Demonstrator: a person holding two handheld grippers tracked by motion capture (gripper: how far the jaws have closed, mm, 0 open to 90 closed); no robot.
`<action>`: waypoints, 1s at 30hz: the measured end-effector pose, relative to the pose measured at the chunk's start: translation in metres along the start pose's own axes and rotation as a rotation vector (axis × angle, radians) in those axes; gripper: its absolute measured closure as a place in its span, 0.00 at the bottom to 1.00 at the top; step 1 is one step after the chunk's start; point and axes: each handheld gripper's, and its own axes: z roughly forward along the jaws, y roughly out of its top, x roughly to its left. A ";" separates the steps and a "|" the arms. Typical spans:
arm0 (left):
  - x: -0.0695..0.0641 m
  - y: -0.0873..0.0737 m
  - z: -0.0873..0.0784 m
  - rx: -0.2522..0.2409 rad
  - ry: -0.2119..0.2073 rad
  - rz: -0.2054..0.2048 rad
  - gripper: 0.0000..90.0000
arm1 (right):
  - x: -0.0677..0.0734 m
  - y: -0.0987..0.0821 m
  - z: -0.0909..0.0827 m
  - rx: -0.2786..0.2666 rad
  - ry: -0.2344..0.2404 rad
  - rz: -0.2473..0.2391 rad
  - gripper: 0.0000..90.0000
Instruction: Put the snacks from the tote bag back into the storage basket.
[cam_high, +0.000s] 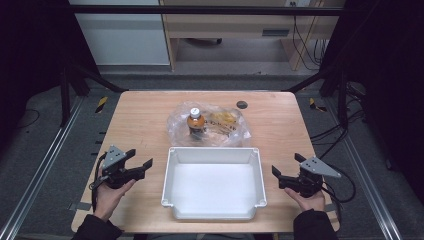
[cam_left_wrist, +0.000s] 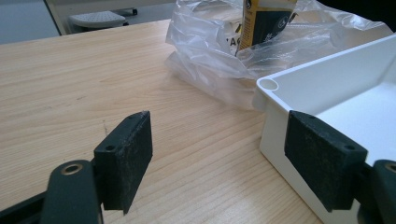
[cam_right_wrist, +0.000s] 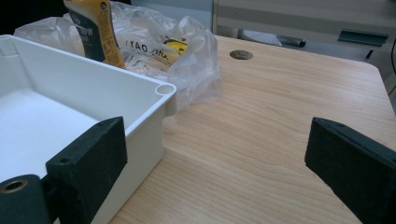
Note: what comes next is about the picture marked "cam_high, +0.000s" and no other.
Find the white cabinet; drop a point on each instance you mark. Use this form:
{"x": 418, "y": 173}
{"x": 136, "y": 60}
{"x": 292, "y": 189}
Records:
{"x": 123, "y": 40}

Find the dark curtain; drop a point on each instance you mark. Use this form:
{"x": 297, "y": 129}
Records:
{"x": 30, "y": 50}
{"x": 386, "y": 66}

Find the black stand leg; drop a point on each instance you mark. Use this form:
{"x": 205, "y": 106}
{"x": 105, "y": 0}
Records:
{"x": 65, "y": 96}
{"x": 341, "y": 96}

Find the orange drink bottle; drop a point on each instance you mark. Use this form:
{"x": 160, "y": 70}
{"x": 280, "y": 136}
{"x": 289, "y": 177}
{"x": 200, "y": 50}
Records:
{"x": 195, "y": 123}

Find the person's right hand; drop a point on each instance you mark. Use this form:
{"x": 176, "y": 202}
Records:
{"x": 308, "y": 201}

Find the white plastic bin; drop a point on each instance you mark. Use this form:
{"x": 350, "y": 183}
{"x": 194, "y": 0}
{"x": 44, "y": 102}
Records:
{"x": 213, "y": 186}

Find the yellow snack packet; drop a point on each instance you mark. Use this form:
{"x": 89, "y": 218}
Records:
{"x": 223, "y": 121}

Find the yellow black floor tape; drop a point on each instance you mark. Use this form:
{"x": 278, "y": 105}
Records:
{"x": 315, "y": 105}
{"x": 101, "y": 104}

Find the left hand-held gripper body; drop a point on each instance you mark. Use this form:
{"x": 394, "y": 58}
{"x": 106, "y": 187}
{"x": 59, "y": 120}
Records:
{"x": 115, "y": 168}

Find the dark round table grommet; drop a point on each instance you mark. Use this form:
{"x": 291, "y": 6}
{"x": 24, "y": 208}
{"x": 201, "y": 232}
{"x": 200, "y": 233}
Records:
{"x": 242, "y": 104}

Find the black horizontal frame bar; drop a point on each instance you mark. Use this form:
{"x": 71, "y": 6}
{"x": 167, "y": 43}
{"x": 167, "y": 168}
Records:
{"x": 200, "y": 10}

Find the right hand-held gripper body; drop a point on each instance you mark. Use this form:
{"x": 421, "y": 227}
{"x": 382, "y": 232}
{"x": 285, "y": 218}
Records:
{"x": 308, "y": 176}

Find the clear plastic bag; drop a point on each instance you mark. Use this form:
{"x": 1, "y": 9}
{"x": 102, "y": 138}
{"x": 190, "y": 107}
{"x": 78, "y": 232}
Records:
{"x": 233, "y": 131}

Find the person's left hand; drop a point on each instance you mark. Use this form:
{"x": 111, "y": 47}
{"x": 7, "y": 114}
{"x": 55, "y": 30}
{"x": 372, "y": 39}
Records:
{"x": 108, "y": 200}

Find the aluminium floor rail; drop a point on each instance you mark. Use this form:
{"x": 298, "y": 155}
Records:
{"x": 366, "y": 180}
{"x": 40, "y": 166}

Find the grey tape strip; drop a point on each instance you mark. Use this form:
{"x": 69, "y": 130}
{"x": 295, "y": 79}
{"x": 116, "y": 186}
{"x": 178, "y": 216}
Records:
{"x": 80, "y": 206}
{"x": 330, "y": 207}

